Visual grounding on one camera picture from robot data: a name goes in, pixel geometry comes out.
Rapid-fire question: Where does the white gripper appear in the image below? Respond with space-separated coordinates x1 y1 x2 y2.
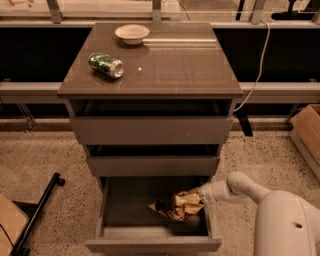
198 181 228 203

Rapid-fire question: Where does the brown chip bag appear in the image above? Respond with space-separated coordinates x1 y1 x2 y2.
149 189 204 222

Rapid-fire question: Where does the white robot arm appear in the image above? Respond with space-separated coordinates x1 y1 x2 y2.
197 171 320 256

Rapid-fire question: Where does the brown drawer cabinet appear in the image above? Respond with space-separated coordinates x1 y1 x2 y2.
56 22 244 188

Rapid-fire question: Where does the grey bottom drawer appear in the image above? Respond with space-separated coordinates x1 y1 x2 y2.
85 176 222 253

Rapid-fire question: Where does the grey drawer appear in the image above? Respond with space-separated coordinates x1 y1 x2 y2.
70 116 233 145
85 176 222 253
87 144 220 177

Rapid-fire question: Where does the grey middle drawer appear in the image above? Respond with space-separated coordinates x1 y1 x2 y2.
87 144 220 177

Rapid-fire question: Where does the grey top drawer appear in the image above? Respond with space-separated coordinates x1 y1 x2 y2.
70 116 233 145

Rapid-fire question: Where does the cardboard box right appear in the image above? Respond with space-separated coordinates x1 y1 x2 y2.
290 104 320 181

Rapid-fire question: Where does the cardboard box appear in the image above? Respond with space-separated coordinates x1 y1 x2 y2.
290 104 320 181
0 193 28 256

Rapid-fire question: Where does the green soda can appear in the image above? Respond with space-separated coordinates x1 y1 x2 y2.
88 52 124 79

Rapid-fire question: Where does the white ceramic bowl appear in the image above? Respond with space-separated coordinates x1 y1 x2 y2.
115 24 150 45

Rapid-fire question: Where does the black metal stand leg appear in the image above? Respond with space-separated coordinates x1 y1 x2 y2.
9 173 65 256

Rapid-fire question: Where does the cardboard box left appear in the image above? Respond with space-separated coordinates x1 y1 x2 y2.
0 193 28 256

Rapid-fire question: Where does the grey metal railing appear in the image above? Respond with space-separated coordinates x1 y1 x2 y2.
0 82 320 104

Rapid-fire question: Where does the white cable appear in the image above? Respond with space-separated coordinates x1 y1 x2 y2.
233 20 272 113

